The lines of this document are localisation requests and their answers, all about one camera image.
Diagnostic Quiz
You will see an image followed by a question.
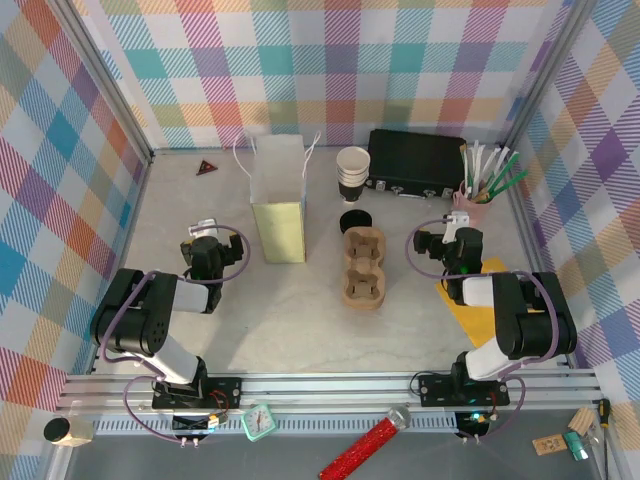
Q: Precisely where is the aluminium frame post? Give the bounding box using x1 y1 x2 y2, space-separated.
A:
502 0 594 149
58 0 155 164

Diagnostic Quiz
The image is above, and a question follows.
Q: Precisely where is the pink cup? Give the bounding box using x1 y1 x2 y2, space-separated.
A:
452 179 496 226

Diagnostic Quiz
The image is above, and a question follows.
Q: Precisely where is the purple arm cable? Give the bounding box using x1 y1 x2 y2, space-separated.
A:
408 218 564 444
97 223 252 445

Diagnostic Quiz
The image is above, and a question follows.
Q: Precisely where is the teal binder clip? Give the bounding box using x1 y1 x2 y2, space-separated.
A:
563 430 591 461

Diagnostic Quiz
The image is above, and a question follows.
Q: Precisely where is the red glitter microphone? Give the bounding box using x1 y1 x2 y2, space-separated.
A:
318 405 412 480

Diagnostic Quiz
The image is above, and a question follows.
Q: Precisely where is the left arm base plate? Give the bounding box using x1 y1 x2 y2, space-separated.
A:
151 375 245 412

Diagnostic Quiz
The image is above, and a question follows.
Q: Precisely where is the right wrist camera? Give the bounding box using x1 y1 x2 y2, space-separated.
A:
442 210 471 246

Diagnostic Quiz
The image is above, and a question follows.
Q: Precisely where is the aluminium front rail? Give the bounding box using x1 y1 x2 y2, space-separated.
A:
57 369 606 419

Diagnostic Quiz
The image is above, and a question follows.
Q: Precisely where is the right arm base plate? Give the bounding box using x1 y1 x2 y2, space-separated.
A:
417 372 512 407

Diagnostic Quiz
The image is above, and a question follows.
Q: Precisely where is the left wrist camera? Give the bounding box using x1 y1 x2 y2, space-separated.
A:
188 218 219 239

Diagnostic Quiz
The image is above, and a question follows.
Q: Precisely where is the green plastic stirrer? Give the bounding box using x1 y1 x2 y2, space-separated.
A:
487 152 521 196
492 169 530 201

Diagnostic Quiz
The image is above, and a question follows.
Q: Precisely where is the yellow paper napkin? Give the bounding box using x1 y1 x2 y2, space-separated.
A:
434 256 506 350

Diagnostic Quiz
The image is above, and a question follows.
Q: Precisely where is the brown pulp cup carrier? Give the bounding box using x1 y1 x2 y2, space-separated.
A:
341 227 389 304

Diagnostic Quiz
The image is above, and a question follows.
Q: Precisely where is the slotted cable duct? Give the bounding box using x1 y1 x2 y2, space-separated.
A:
92 415 464 435

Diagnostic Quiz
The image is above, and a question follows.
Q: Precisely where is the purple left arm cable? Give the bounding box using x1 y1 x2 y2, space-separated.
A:
97 223 252 445

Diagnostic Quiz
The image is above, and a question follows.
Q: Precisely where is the small wooden block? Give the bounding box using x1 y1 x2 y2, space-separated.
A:
567 406 596 435

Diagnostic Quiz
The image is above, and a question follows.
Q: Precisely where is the aluminium side rail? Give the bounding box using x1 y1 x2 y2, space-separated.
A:
502 187 576 371

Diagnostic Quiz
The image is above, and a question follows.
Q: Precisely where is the black yellow screwdriver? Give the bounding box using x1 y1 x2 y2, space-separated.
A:
597 398 612 479

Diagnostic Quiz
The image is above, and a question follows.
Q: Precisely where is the black hard case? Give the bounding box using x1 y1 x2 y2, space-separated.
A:
367 128 468 200

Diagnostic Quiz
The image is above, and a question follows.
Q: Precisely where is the yellow paper bag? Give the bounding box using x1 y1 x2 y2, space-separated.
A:
233 130 322 265

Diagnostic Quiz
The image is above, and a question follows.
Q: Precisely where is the teal alarm clock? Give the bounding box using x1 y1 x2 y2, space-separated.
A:
241 402 278 444

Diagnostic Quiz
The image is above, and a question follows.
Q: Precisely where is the wooden block with black knob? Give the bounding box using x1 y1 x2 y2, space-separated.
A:
42 416 95 448

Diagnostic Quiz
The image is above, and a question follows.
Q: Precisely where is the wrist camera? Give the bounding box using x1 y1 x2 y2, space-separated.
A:
188 218 219 239
442 210 471 246

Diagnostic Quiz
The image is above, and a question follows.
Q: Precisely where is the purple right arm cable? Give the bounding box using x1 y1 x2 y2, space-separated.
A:
408 218 564 444

